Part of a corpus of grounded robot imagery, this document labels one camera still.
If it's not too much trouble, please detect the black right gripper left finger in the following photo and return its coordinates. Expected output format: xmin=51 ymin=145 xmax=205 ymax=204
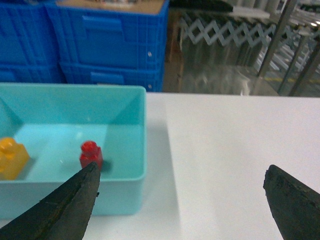
xmin=0 ymin=162 xmax=101 ymax=240

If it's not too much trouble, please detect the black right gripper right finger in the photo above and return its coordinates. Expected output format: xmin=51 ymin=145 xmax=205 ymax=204
xmin=263 ymin=164 xmax=320 ymax=240

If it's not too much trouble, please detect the red toy block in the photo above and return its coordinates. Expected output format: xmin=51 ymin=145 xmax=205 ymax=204
xmin=79 ymin=140 xmax=103 ymax=171

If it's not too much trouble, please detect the yellow toy block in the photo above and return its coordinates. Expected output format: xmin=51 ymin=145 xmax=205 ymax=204
xmin=0 ymin=137 xmax=30 ymax=181

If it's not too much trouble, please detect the light teal plastic box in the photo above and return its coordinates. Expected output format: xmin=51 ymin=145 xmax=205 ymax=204
xmin=0 ymin=83 xmax=147 ymax=220

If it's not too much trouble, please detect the expandable roller conveyor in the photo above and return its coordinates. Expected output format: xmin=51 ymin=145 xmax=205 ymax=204
xmin=179 ymin=11 xmax=320 ymax=71

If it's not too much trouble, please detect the blue crate lower stacked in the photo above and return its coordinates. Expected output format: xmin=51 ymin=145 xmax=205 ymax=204
xmin=59 ymin=61 xmax=164 ymax=92

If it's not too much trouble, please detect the blue crate stacked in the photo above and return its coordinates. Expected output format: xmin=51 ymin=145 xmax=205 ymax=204
xmin=45 ymin=0 xmax=169 ymax=70
xmin=59 ymin=61 xmax=164 ymax=92

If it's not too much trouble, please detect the blue crate stack left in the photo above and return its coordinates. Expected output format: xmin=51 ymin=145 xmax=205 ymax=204
xmin=0 ymin=0 xmax=66 ymax=84

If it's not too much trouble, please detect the blue crate upper stacked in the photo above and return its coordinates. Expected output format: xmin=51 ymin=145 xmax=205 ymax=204
xmin=45 ymin=0 xmax=169 ymax=70

